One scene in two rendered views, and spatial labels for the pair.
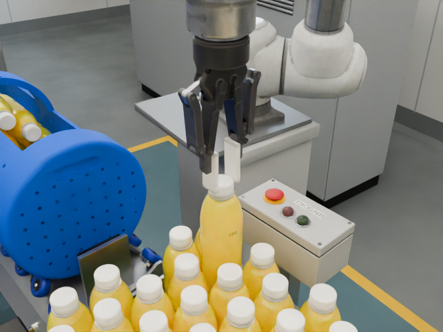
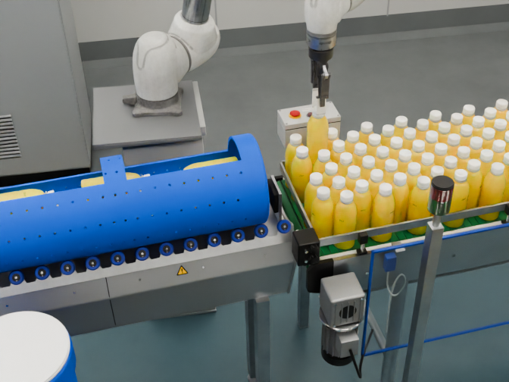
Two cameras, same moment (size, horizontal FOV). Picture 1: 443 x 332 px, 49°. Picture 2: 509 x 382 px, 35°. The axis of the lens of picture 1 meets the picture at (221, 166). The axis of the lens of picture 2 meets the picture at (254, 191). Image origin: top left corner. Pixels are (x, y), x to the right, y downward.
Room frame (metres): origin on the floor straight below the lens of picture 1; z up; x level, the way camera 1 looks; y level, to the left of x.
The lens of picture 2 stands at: (-0.19, 1.98, 2.64)
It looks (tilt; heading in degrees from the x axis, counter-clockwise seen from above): 39 degrees down; 298
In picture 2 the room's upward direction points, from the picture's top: 1 degrees counter-clockwise
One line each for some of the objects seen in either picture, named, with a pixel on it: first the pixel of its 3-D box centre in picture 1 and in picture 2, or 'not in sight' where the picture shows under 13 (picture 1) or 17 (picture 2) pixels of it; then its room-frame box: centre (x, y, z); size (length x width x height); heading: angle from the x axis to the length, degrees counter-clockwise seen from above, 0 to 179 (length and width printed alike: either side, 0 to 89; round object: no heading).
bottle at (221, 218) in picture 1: (221, 235); (317, 136); (0.63, 0.00, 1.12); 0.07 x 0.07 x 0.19
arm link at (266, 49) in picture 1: (250, 59); (157, 62); (1.30, -0.08, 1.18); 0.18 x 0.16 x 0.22; 81
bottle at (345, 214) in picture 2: not in sight; (345, 220); (0.43, 0.22, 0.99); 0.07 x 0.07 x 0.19
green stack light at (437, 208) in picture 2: not in sight; (439, 201); (0.15, 0.23, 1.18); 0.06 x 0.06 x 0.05
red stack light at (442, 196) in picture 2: not in sight; (441, 189); (0.15, 0.23, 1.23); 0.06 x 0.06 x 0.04
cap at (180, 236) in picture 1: (180, 236); (302, 151); (0.65, 0.07, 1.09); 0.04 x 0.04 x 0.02
